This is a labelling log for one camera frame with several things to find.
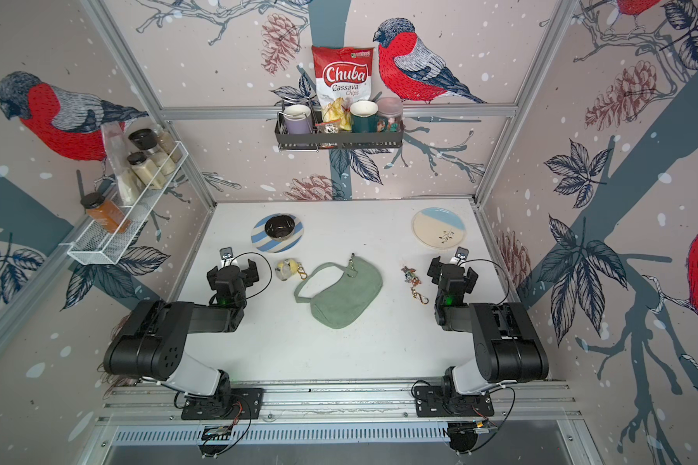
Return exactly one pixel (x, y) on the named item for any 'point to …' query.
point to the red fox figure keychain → (414, 281)
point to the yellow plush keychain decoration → (288, 267)
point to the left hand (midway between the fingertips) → (237, 256)
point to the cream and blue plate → (438, 228)
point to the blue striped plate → (265, 242)
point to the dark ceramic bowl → (280, 227)
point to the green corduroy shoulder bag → (339, 294)
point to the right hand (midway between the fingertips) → (453, 259)
